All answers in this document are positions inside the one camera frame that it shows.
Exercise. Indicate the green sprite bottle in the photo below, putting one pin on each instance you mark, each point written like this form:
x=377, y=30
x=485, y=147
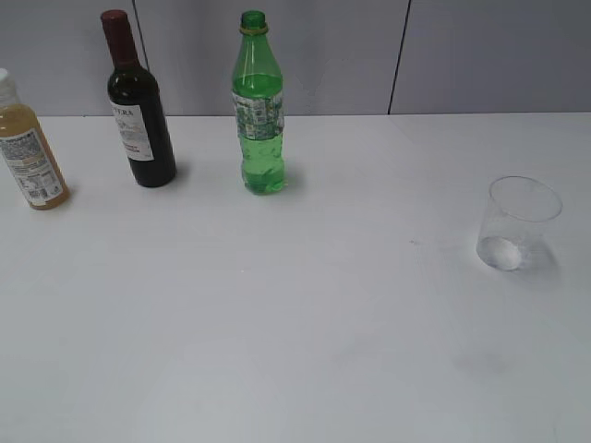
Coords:
x=257, y=91

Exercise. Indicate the transparent plastic cup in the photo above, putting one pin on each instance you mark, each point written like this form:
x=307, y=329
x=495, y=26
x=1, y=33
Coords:
x=518, y=212

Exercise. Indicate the dark red wine bottle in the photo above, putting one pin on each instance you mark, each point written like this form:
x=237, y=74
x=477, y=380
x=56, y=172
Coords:
x=137, y=108

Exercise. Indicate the orange juice bottle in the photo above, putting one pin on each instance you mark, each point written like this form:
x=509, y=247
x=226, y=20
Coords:
x=27, y=153

